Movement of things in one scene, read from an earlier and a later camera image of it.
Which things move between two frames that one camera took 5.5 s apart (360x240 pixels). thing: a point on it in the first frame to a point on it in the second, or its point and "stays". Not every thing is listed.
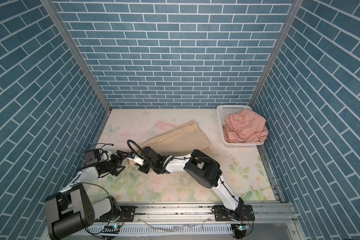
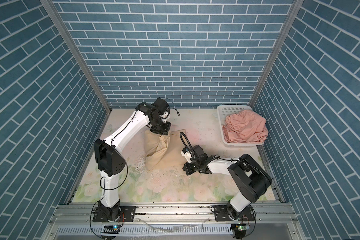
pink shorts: [245, 126] stays
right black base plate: [222, 214] stays
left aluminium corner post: [60, 25] stays
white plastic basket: [224, 110] stays
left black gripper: [117, 161] to [165, 130]
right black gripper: [141, 168] to [187, 169]
